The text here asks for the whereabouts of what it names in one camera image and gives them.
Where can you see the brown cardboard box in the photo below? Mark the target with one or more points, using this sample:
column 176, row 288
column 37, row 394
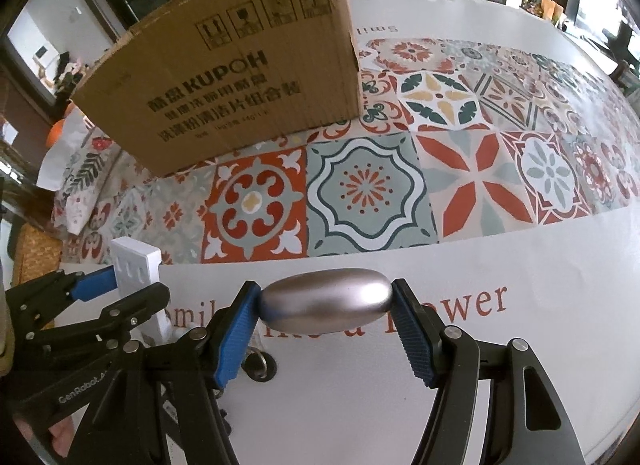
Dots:
column 199, row 78

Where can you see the orange fruit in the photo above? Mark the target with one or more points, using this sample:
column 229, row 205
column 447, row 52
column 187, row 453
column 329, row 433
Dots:
column 56, row 130

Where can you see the patterned tile table runner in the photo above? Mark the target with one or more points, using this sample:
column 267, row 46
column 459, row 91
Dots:
column 454, row 140

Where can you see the woven wicker chair seat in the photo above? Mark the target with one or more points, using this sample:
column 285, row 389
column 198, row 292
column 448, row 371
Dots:
column 36, row 254

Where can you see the floral fabric tissue cover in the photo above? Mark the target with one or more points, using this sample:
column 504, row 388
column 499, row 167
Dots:
column 82, row 181

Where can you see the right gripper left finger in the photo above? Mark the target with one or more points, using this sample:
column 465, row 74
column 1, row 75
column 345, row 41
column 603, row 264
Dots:
column 122, row 423

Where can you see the silver egg-shaped object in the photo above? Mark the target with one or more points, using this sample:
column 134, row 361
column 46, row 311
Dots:
column 325, row 301

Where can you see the white rectangular socket box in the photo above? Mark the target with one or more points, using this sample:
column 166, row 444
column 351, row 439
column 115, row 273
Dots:
column 137, row 265

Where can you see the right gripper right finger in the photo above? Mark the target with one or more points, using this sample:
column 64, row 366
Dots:
column 526, row 422

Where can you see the white tissue paper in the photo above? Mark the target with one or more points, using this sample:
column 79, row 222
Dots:
column 52, row 168

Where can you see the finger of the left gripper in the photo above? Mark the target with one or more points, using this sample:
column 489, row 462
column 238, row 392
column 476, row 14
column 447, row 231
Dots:
column 116, row 321
column 88, row 286

